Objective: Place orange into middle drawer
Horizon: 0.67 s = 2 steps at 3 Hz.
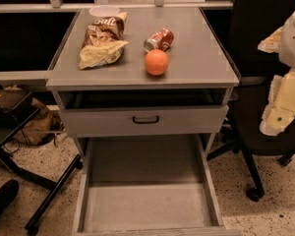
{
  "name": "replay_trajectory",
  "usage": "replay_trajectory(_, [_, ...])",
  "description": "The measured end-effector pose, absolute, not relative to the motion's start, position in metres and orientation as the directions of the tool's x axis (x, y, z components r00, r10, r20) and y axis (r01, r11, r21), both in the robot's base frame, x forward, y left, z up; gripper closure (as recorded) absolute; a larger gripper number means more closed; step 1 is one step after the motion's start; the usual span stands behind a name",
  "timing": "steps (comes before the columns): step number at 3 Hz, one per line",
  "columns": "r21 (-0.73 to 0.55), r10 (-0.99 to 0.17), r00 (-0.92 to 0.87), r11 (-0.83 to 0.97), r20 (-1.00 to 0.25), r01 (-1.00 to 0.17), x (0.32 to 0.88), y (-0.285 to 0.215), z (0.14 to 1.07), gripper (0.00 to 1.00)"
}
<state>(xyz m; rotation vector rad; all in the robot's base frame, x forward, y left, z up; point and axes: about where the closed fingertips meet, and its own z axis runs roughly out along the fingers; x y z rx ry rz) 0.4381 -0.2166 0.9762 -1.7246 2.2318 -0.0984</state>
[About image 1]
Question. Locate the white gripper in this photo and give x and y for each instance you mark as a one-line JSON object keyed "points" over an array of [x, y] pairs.
{"points": [[294, 41]]}

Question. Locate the orange fruit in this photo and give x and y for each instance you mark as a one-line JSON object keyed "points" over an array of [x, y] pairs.
{"points": [[156, 62]]}

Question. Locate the closed grey upper drawer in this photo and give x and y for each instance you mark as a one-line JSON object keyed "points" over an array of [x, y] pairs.
{"points": [[82, 123]]}

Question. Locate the grey drawer cabinet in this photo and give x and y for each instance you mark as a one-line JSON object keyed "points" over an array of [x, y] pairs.
{"points": [[198, 73]]}

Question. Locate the open grey lower drawer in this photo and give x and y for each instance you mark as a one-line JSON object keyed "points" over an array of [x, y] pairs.
{"points": [[148, 186]]}

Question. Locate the black office chair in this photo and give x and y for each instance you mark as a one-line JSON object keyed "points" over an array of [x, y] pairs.
{"points": [[250, 22]]}

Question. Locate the red soda can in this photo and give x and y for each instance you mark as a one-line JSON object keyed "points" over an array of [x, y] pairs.
{"points": [[161, 40]]}

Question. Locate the brown chip bag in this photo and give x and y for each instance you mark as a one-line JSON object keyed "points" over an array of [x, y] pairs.
{"points": [[104, 41]]}

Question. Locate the black shoe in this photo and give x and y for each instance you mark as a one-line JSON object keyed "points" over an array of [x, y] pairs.
{"points": [[8, 192]]}

